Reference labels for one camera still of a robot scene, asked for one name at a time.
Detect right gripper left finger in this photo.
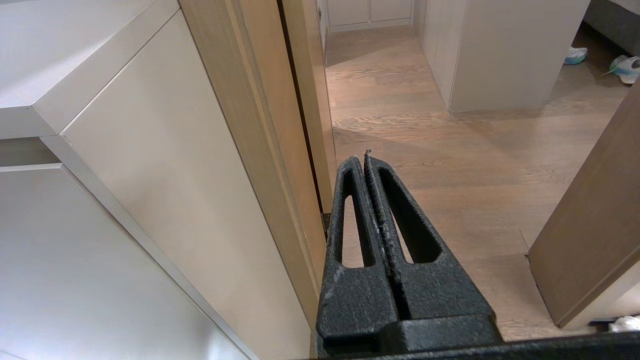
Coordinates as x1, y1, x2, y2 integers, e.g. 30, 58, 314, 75
316, 156, 402, 358

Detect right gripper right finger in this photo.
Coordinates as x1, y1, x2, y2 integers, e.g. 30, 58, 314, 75
363, 150, 504, 353

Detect brown wooden door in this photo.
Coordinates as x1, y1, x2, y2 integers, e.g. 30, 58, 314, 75
527, 82, 640, 330

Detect white rounded item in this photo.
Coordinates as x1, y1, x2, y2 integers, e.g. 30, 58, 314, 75
607, 315, 640, 334

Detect white cabinet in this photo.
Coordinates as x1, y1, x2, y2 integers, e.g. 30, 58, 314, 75
0, 0, 322, 360

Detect white slippers on floor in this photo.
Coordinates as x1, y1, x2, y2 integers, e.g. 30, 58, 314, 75
564, 46, 589, 66

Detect wide white cabinet door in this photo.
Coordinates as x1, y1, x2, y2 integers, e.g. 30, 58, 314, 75
0, 164, 253, 360

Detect white teal sneaker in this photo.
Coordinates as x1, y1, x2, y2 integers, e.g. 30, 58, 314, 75
602, 55, 640, 85

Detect dark grey bed base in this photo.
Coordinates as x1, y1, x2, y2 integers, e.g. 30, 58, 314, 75
582, 0, 640, 57

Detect wooden door frame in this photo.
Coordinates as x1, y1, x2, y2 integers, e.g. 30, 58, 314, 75
178, 0, 337, 328

